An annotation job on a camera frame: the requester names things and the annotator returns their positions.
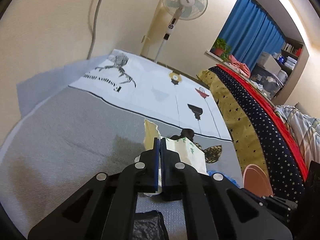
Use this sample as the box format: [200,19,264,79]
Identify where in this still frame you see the black plastic bag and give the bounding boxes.
[132,210,169,240]

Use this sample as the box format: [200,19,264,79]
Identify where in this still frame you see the plaid grey quilt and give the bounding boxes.
[274,105,319,168]

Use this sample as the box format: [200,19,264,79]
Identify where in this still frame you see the blue plastic bag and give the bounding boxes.
[207,170,240,188]

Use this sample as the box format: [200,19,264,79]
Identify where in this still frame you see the grey wall cable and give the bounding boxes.
[87,0,111,60]

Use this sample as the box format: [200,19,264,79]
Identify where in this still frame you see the blue curtain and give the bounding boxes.
[218,0,285,70]

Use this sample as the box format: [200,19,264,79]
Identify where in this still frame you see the potted green plant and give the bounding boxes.
[212,37,232,62]

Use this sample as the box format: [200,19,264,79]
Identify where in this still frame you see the grey white printed floor mat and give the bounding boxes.
[1,50,243,237]

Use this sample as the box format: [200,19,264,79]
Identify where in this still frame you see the pink clothes on sill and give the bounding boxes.
[228,55,251,78]

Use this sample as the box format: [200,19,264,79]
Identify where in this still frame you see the bed with starry cover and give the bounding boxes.
[197,64,308,203]

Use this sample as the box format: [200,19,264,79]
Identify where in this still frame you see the white paper bag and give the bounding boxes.
[134,119,208,197]

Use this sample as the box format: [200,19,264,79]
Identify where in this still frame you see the shelf with boxes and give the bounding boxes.
[249,37,304,100]

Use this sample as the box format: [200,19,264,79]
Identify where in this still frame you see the white standing fan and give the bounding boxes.
[153,0,208,63]

